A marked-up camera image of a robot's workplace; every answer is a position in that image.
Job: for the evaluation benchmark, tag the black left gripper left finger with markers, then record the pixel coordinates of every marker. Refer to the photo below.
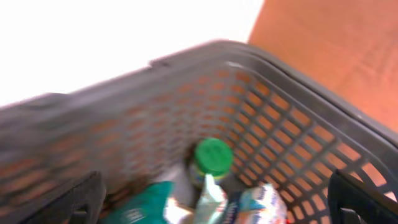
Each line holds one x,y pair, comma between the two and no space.
75,201

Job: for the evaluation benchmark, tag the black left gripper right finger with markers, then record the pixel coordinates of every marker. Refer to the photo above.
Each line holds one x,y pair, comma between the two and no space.
351,201

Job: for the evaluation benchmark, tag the green coffee bag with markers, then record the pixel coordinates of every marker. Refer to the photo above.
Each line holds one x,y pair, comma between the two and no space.
147,207

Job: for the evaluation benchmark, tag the white tissue pack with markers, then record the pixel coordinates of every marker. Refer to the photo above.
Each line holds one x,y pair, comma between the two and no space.
258,205

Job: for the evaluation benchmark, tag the small teal packet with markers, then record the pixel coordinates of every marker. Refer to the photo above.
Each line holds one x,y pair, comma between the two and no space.
211,204

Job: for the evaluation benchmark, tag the green lid jar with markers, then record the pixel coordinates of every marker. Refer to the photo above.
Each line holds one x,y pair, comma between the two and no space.
210,156

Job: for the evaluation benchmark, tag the grey plastic basket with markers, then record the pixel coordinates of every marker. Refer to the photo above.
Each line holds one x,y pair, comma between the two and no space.
281,126

